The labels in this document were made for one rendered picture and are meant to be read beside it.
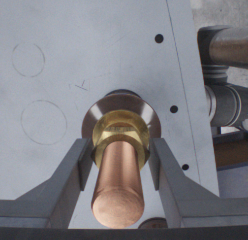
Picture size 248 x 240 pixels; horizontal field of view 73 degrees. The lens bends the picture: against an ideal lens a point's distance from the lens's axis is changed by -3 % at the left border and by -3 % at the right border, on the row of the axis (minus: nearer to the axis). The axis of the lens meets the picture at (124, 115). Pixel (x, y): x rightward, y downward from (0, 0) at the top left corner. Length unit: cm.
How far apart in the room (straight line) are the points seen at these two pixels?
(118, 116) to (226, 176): 94
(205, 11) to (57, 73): 167
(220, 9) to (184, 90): 165
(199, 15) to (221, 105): 144
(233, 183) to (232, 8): 146
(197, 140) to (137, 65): 17
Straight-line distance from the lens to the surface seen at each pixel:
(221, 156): 126
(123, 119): 18
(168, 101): 29
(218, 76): 63
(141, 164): 16
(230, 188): 114
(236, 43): 49
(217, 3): 192
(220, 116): 46
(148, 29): 29
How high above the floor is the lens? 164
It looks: 75 degrees down
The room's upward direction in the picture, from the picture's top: 180 degrees counter-clockwise
